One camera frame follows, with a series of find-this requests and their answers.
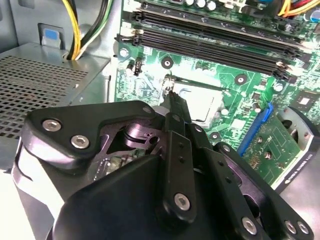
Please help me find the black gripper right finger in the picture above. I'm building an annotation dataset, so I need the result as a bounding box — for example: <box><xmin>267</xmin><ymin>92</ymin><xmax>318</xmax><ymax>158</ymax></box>
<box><xmin>177</xmin><ymin>96</ymin><xmax>315</xmax><ymax>240</ymax></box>

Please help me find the silver CPU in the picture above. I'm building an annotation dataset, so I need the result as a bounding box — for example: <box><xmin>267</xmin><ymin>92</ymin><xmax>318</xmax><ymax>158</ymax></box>
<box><xmin>184</xmin><ymin>87</ymin><xmax>225</xmax><ymax>125</ymax></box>

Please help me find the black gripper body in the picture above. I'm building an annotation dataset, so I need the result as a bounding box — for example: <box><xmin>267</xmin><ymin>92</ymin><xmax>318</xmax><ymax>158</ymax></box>
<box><xmin>52</xmin><ymin>154</ymin><xmax>246</xmax><ymax>240</ymax></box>

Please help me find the metal socket cover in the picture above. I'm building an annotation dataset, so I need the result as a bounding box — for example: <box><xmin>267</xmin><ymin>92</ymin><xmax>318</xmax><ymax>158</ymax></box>
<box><xmin>172</xmin><ymin>74</ymin><xmax>232</xmax><ymax>123</ymax></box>

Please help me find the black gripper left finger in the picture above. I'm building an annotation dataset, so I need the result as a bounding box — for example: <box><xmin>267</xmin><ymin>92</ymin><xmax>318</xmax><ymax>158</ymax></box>
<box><xmin>22</xmin><ymin>92</ymin><xmax>198</xmax><ymax>222</ymax></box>

